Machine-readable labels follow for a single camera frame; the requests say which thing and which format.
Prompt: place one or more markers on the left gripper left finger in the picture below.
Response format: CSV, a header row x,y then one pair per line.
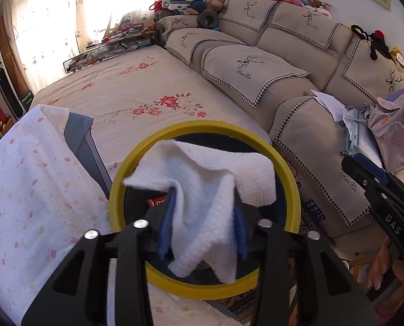
x,y
76,292

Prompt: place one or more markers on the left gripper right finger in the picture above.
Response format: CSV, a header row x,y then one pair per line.
x,y
297,276

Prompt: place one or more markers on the white cloth towel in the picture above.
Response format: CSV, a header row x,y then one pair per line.
x,y
206,181

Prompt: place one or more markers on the red snack bag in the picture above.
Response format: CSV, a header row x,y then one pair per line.
x,y
154,202

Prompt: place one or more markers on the yellow rimmed trash bin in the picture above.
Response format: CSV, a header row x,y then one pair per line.
x,y
202,283

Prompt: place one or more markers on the papers on sofa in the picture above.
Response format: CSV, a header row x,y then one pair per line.
x,y
359,138

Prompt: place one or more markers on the grey backpack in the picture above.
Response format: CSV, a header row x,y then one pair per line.
x,y
386,121

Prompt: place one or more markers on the black red plush toy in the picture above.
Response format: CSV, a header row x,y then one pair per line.
x,y
376,41

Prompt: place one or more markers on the beige sofa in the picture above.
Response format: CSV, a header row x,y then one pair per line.
x,y
272,58

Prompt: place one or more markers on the black tower fan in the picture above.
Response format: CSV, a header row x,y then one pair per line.
x,y
9,94

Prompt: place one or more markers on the floral bed sheet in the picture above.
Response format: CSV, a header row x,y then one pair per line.
x,y
139,93

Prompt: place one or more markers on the cluttered glass table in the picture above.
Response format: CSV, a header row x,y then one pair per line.
x,y
114,46

